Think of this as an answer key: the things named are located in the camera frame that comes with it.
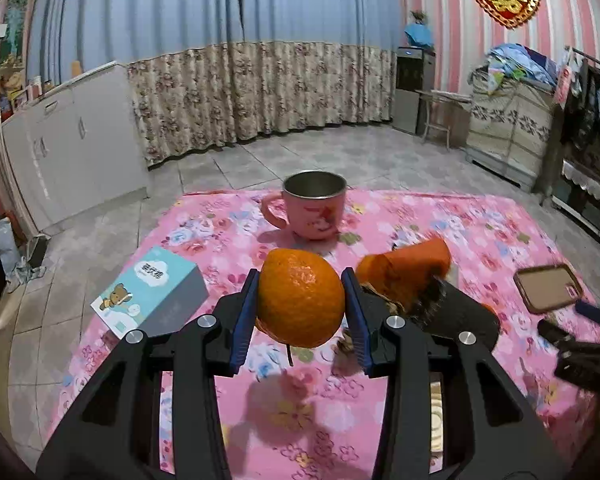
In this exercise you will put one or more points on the orange mandarin fruit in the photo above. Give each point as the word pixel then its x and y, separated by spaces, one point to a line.
pixel 300 298

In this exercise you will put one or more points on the white cabinet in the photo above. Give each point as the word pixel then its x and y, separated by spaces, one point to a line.
pixel 77 147

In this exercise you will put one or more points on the brown phone case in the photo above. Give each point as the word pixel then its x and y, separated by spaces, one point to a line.
pixel 548 288

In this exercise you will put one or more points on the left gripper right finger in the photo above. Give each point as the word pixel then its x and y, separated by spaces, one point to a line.
pixel 490 430

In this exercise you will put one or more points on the floral beige curtain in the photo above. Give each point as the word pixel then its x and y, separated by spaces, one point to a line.
pixel 225 93

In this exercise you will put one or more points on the pile of blue bedding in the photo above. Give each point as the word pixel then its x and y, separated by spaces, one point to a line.
pixel 517 62

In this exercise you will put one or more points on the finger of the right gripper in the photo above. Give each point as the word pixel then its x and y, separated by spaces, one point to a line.
pixel 588 310
pixel 578 362

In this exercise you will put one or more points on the pink floral tablecloth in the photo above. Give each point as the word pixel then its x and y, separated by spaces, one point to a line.
pixel 299 413

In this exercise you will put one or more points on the cloth covered chest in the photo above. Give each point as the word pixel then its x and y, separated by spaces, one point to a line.
pixel 509 127

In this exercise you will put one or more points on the water dispenser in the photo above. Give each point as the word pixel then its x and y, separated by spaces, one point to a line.
pixel 415 68

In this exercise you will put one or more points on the clothes rack with clothes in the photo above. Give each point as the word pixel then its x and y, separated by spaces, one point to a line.
pixel 574 136

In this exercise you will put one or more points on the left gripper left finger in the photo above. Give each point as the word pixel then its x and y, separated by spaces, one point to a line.
pixel 111 430

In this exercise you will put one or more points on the blue tissue box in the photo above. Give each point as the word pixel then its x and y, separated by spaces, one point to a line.
pixel 157 295

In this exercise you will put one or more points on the pink metal mug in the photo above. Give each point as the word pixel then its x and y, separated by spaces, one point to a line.
pixel 310 204

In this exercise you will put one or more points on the low tv shelf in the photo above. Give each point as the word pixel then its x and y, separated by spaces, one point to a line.
pixel 577 194

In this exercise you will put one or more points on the small folding table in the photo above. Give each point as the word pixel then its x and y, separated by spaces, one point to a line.
pixel 440 112

